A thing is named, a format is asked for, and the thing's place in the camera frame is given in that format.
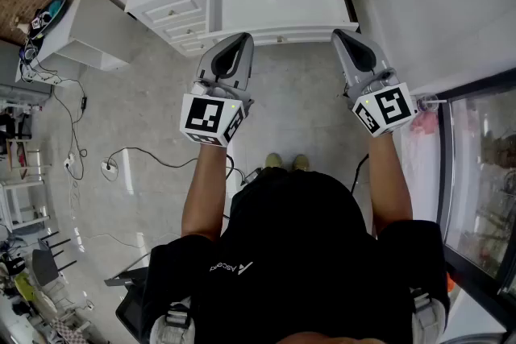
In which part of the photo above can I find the grey right shoulder strap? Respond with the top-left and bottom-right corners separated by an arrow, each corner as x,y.
409,288 -> 447,344

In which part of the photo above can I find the black framed window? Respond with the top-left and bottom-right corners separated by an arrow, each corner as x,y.
436,68 -> 516,297

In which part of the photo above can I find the glass cup with straw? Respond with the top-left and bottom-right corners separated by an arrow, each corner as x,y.
416,93 -> 448,113

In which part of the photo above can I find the long black floor cable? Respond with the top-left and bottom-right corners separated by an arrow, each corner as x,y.
100,147 -> 235,182

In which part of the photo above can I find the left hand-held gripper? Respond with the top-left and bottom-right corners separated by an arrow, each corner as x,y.
179,31 -> 256,148

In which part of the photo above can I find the teal and black bag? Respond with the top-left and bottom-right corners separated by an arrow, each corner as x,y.
31,0 -> 69,40

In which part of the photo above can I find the person's left forearm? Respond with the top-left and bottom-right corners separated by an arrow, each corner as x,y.
181,140 -> 235,242

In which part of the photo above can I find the closed white cabinet drawer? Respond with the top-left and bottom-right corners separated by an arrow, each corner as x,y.
176,37 -> 210,55
141,0 -> 204,26
162,21 -> 207,40

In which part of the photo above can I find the grey shoulder strap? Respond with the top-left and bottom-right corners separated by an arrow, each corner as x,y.
150,296 -> 197,344
409,288 -> 447,344

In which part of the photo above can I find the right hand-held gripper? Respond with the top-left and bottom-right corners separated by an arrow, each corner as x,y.
331,29 -> 418,139

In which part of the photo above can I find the pink cloth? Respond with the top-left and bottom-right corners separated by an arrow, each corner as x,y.
410,111 -> 439,135

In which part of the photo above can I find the grey left shoulder strap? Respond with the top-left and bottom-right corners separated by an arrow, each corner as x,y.
150,296 -> 197,344

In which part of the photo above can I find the black flat device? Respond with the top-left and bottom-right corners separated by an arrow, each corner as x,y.
103,267 -> 151,338

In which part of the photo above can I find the white frame table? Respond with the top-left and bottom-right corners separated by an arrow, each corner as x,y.
0,148 -> 53,231

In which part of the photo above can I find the person's black shirt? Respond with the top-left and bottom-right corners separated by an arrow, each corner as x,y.
140,167 -> 451,344

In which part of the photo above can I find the person's right forearm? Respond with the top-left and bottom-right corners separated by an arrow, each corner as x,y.
364,131 -> 414,235

